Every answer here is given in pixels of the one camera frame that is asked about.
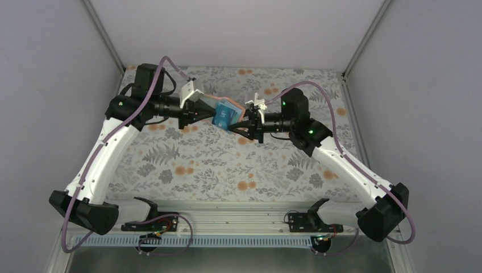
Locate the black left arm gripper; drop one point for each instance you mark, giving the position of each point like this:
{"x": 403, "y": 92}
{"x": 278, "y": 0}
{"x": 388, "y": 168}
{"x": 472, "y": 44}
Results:
{"x": 192, "y": 111}

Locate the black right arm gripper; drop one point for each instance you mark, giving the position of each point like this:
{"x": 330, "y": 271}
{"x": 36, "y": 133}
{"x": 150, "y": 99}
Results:
{"x": 254, "y": 125}

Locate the pink leather card holder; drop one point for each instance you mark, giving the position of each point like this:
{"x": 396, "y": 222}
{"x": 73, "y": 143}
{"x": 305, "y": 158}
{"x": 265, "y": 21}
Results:
{"x": 212, "y": 101}

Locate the blue credit card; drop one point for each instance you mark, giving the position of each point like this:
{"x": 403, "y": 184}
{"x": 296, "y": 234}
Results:
{"x": 226, "y": 114}

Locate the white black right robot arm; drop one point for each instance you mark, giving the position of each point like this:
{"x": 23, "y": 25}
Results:
{"x": 382, "y": 204}

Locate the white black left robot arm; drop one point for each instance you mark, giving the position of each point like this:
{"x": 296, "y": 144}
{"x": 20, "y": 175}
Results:
{"x": 84, "y": 200}

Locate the floral patterned table mat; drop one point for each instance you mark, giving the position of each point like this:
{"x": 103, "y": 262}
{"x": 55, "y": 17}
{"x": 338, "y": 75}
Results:
{"x": 202, "y": 162}

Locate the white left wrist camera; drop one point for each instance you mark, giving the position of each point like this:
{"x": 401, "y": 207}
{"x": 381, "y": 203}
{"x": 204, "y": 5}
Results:
{"x": 191, "y": 91}

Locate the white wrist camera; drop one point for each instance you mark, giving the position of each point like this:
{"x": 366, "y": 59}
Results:
{"x": 258, "y": 103}
{"x": 191, "y": 91}

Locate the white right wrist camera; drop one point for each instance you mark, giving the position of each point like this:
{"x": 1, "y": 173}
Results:
{"x": 258, "y": 103}

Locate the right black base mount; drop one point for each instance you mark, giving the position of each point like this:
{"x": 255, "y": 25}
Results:
{"x": 310, "y": 222}

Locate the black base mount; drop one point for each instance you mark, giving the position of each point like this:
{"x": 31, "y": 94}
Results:
{"x": 150, "y": 222}
{"x": 310, "y": 222}

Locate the aluminium frame post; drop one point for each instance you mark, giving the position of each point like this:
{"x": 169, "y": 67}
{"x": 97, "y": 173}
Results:
{"x": 366, "y": 37}
{"x": 99, "y": 27}

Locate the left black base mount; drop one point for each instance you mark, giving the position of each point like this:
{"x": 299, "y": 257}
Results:
{"x": 150, "y": 222}

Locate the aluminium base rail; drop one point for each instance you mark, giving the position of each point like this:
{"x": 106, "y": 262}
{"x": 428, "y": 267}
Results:
{"x": 215, "y": 224}

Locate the left aluminium frame post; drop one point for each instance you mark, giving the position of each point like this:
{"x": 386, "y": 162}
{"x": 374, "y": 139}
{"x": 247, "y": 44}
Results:
{"x": 99, "y": 27}

